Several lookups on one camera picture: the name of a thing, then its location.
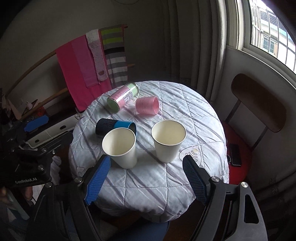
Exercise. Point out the pink towel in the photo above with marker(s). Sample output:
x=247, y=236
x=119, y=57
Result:
x=77, y=64

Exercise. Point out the striped grey green scarf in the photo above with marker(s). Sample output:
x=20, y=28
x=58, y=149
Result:
x=114, y=50

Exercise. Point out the black phone on chair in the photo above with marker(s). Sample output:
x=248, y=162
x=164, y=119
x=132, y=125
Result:
x=235, y=155

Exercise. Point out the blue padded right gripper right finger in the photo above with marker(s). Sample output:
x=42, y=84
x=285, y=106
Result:
x=200, y=181

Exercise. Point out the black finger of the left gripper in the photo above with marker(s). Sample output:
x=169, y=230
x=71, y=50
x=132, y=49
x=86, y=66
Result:
x=57, y=141

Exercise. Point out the brown backed red chair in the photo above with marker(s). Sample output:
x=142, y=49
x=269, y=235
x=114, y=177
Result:
x=254, y=102

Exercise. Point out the wooden towel rack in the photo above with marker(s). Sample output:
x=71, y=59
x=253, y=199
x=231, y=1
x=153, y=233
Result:
x=29, y=66

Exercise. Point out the pink plastic cup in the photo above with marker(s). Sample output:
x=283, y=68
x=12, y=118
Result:
x=147, y=105

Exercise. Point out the pink knitted scarf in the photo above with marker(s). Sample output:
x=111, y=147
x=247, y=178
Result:
x=96, y=48

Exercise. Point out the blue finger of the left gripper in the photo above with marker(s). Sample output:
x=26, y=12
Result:
x=36, y=123

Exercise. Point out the white paper cup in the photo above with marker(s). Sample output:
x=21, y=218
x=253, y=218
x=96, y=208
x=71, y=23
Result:
x=168, y=135
x=119, y=144

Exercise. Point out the grey curtain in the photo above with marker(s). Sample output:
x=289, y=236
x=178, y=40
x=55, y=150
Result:
x=195, y=34

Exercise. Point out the blue and black cup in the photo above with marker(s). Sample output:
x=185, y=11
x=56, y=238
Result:
x=105, y=125

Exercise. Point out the window with white frame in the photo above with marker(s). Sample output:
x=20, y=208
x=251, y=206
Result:
x=253, y=27

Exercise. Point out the pink and green bottle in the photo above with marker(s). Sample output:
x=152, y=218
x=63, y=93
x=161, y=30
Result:
x=123, y=96

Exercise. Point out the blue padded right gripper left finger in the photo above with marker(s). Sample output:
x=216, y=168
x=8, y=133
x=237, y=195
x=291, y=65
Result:
x=90, y=184

